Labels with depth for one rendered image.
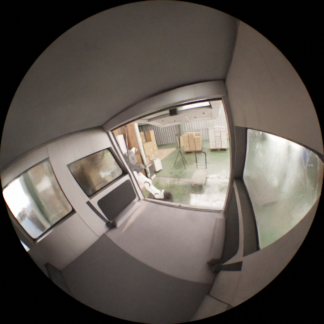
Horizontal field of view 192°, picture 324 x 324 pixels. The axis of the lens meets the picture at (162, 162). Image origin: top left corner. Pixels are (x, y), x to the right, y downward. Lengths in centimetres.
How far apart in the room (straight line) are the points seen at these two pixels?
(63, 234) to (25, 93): 118
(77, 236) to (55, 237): 27
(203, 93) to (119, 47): 46
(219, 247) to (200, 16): 114
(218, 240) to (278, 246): 76
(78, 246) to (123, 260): 57
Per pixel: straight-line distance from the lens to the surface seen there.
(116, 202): 134
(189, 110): 141
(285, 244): 25
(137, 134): 296
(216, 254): 93
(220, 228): 103
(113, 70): 39
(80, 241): 137
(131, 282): 103
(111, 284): 113
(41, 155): 104
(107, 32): 28
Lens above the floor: 159
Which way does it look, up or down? 18 degrees down
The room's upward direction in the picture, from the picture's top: 13 degrees counter-clockwise
